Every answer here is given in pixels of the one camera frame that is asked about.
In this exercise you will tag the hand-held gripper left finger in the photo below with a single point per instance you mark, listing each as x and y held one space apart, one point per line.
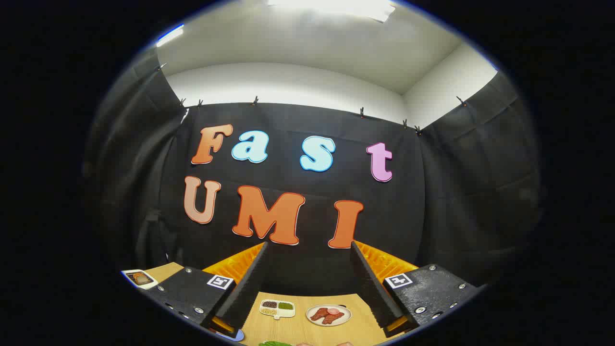
247 293

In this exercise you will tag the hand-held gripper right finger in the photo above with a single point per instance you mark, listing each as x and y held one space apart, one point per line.
372 293

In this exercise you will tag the green lettuce leaf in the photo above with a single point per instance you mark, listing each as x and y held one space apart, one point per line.
276 343

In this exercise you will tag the white oval plate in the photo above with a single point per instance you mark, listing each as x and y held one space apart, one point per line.
346 315

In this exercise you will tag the white divided dish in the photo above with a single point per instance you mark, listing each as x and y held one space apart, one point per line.
283 313

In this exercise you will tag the brown meat piece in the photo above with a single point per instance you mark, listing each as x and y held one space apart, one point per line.
319 314
334 317

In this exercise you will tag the blue round plate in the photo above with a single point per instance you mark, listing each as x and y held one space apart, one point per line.
233 337

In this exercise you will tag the white toaster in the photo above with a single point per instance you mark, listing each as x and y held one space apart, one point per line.
153 282

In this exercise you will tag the ceiling light panel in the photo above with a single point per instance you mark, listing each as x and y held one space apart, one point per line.
170 34
336 7

